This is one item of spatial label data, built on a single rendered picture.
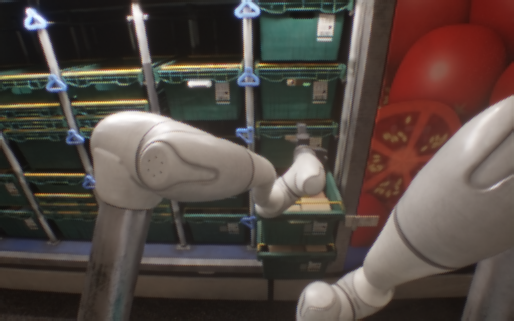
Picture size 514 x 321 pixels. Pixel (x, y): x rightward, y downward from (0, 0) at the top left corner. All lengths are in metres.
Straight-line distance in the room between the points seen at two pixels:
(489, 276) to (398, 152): 0.86
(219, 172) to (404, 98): 0.95
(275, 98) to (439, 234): 1.04
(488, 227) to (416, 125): 1.01
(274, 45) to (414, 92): 0.61
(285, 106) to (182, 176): 0.95
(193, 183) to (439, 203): 0.29
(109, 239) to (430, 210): 0.50
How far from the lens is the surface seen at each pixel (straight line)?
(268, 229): 1.28
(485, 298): 0.54
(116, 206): 0.54
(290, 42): 1.21
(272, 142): 1.32
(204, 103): 1.28
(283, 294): 1.85
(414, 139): 1.30
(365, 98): 1.15
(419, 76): 1.21
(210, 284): 1.81
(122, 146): 0.48
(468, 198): 0.28
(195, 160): 0.37
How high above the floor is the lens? 1.89
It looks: 28 degrees down
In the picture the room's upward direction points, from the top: 1 degrees counter-clockwise
